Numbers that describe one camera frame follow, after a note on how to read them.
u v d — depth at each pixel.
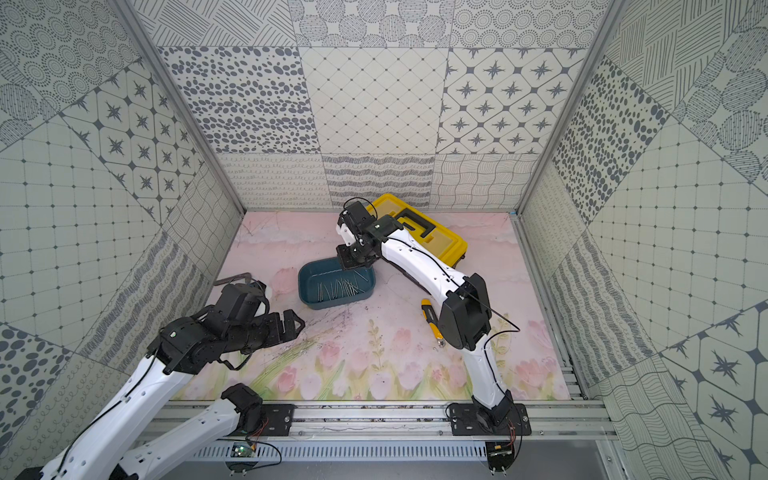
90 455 0.38
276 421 0.74
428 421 0.76
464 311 0.50
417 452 0.70
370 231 0.61
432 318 0.90
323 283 0.99
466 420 0.74
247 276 1.01
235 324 0.53
